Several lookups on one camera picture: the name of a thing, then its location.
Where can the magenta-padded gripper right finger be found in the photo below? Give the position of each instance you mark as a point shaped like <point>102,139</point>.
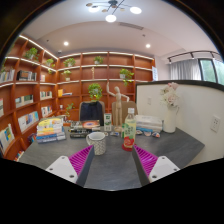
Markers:
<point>163,168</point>

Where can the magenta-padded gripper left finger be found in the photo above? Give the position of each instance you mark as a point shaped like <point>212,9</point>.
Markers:
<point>61,168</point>

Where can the clear bottle with yellow drink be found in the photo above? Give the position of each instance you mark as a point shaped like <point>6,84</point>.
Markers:
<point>129,130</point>

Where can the stack of colourful books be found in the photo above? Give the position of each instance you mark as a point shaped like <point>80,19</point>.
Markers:
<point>50,130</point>

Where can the white mug with triangle pattern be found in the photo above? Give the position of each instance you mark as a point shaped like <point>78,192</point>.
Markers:
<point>98,145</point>

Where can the stack of dark books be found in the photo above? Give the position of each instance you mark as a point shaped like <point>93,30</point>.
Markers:
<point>85,128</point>

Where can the white ceramic vase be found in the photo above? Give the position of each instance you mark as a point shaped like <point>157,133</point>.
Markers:
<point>170,120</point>

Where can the dark office chair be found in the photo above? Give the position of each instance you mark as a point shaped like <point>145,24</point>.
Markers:
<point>90,111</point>

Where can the green and white carton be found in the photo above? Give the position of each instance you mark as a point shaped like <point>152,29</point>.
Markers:
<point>107,121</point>

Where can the tan chair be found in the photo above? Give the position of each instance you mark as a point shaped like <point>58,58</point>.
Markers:
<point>128,105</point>

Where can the pink and white flowers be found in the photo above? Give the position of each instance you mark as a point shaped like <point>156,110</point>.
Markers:
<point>170,95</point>

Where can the wooden artist mannequin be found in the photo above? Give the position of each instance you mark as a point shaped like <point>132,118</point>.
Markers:
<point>118,103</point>

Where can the brown wooden shelf unit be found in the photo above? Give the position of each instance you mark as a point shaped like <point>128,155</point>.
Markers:
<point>36,86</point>

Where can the grey curtain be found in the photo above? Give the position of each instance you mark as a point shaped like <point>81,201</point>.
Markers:
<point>185,70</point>

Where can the window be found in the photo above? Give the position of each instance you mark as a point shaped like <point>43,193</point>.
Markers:
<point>213,70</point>

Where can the recessed ceiling light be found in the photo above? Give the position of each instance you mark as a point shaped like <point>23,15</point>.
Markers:
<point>66,43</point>
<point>147,45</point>

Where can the ceiling air vent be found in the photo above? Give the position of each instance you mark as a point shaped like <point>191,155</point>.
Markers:
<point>130,26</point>

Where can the branched ceiling lamp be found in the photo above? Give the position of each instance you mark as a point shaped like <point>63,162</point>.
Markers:
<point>111,18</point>

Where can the white wall outlet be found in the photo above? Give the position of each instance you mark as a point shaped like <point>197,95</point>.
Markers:
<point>215,123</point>

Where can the white wall switch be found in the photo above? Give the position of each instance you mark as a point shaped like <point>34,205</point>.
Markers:
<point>149,100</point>

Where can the black ceiling track rail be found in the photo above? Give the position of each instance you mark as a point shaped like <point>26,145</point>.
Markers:
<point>193,54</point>

